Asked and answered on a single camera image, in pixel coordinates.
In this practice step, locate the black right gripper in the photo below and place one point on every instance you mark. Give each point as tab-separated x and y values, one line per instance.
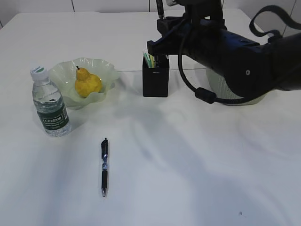
209	42

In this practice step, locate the yellow utility knife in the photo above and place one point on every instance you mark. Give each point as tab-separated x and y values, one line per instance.
154	61

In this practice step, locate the teal utility knife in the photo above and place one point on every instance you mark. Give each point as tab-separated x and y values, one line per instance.
147	58

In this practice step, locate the yellow pear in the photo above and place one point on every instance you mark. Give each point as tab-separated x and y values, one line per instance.
86	83

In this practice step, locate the clear plastic water bottle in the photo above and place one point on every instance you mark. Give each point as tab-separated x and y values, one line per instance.
49	103

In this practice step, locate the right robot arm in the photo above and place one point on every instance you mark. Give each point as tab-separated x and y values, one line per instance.
280	65

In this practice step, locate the black square pen holder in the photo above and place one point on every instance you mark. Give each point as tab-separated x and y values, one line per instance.
155	81

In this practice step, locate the green plastic woven basket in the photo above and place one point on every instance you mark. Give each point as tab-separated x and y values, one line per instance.
219	86

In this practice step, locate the green glass wavy plate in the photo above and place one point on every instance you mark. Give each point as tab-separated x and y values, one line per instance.
64	76

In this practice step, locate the black pen on ruler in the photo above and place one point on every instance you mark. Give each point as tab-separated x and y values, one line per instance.
105	155

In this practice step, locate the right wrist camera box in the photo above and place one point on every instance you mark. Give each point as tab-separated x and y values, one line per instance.
175	2

